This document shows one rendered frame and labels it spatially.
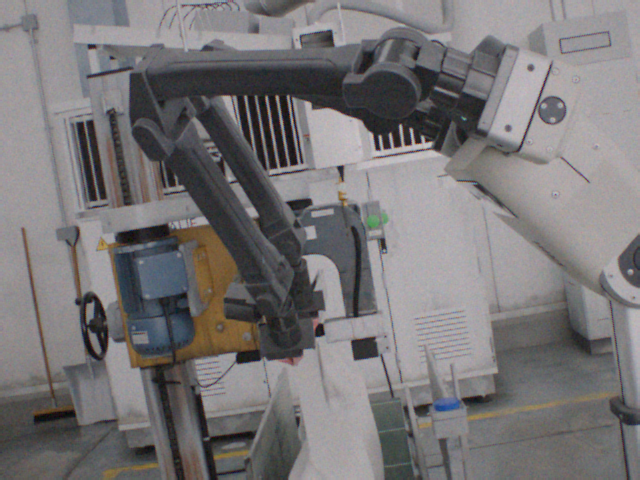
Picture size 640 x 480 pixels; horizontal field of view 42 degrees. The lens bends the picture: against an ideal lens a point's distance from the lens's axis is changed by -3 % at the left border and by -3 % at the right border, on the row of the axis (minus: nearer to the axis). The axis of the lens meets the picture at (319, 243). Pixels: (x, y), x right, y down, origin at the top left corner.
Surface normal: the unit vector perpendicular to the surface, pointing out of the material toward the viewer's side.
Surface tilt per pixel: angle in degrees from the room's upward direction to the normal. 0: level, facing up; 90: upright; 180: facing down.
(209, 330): 90
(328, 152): 90
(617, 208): 115
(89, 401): 76
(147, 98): 127
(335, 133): 90
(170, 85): 132
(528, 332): 90
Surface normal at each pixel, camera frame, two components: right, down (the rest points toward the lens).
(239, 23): -0.18, 0.07
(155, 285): 0.37, 0.00
